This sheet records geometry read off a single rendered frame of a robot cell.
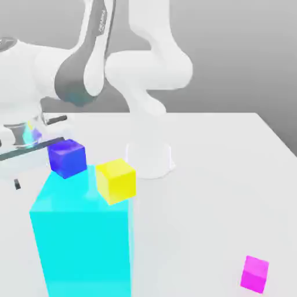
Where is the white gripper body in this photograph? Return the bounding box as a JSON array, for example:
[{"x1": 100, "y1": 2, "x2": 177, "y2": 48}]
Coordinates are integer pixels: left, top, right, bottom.
[{"x1": 0, "y1": 136, "x2": 67, "y2": 180}]

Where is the small blue cube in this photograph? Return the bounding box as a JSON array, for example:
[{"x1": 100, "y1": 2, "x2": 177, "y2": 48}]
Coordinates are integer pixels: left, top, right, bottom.
[{"x1": 47, "y1": 138, "x2": 88, "y2": 180}]

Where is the small yellow cube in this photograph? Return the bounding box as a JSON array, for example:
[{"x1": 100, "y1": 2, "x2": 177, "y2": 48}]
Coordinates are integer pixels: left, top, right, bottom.
[{"x1": 95, "y1": 158, "x2": 137, "y2": 206}]

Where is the small magenta cube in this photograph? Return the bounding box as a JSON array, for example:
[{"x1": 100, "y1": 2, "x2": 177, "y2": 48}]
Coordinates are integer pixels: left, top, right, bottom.
[{"x1": 240, "y1": 255, "x2": 270, "y2": 295}]

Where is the large cyan box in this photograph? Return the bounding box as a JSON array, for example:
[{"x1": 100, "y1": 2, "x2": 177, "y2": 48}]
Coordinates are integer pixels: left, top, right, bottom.
[{"x1": 29, "y1": 164, "x2": 135, "y2": 297}]

